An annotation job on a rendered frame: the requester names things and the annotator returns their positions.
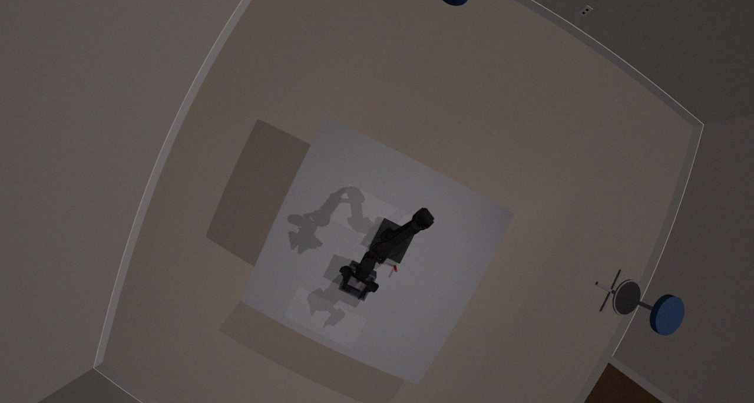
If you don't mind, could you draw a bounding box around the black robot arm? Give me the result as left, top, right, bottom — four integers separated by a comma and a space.
361, 208, 434, 276

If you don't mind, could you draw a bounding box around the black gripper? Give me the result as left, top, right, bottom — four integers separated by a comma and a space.
339, 263, 379, 299

